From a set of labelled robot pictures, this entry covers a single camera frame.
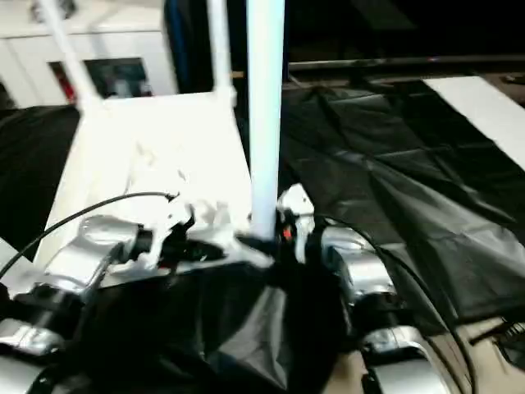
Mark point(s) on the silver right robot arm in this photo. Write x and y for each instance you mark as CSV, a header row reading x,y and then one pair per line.
x,y
361,271

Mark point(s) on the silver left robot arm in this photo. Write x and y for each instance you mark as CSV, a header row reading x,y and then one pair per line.
x,y
94,238

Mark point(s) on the black shiny mat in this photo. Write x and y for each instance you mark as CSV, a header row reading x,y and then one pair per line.
x,y
389,184

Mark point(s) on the small yellow label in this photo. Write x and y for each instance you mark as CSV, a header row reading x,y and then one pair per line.
x,y
237,75

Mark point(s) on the red white box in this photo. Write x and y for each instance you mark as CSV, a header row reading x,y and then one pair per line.
x,y
65,82

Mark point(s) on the white display cabinet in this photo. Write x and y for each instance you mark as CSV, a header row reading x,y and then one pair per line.
x,y
123,45

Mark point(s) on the long black bar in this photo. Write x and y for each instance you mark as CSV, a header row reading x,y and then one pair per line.
x,y
410,62

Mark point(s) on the white paper sheet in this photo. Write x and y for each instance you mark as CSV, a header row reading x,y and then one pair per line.
x,y
480,111

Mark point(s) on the black silver ornament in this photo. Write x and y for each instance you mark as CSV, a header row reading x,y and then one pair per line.
x,y
65,5

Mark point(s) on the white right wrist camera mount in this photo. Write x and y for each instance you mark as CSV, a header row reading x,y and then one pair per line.
x,y
297,201

